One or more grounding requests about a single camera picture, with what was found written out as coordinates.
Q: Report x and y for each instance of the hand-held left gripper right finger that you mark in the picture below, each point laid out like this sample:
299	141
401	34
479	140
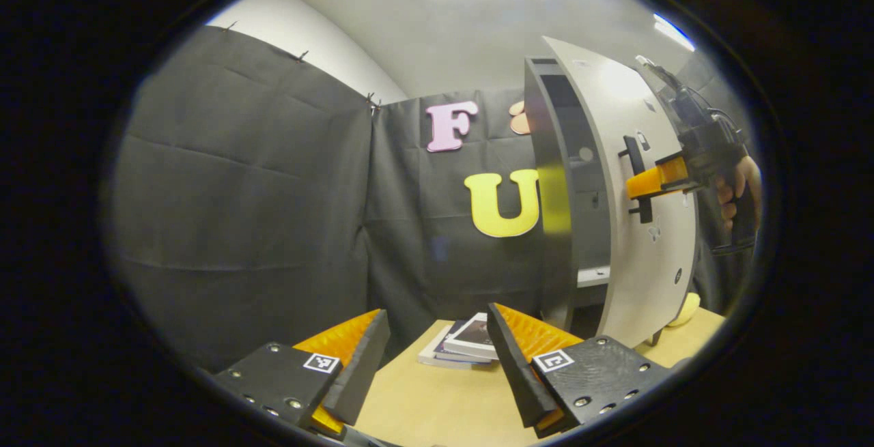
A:
515	372

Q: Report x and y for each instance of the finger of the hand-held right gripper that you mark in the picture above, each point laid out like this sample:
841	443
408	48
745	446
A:
655	179

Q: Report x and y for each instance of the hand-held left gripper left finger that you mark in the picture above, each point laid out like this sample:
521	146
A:
358	372

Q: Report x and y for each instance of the light grey cabinet door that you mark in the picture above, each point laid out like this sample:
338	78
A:
642	276

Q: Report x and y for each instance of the dark grey cabinet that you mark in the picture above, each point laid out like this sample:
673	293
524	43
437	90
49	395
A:
556	263

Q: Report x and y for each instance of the white cabinet shelf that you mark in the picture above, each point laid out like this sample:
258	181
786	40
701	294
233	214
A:
593	276

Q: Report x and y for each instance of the pale book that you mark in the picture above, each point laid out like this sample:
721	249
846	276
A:
429	355

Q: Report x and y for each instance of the small ceiling light panel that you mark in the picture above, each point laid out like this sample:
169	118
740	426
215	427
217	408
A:
672	32

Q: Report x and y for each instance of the yellow sponge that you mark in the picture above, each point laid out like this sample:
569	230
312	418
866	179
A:
686	310

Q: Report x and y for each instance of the black backdrop cloth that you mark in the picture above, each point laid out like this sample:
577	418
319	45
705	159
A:
239	215

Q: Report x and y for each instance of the metal backdrop clip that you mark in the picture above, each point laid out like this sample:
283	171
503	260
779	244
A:
372	100

